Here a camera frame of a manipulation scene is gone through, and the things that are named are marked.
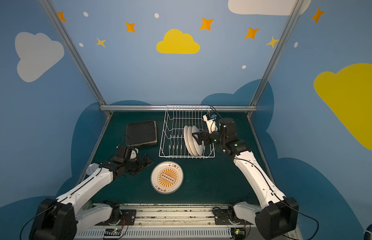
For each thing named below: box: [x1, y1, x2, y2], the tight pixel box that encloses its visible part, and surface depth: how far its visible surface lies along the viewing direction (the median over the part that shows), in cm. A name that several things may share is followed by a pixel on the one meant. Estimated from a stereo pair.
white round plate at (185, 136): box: [183, 125, 194, 156], surface depth 88 cm
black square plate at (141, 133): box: [125, 120, 158, 147], surface depth 109 cm
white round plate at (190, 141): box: [187, 126, 199, 156], surface depth 88 cm
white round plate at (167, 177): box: [150, 160, 184, 195], surface depth 90 cm
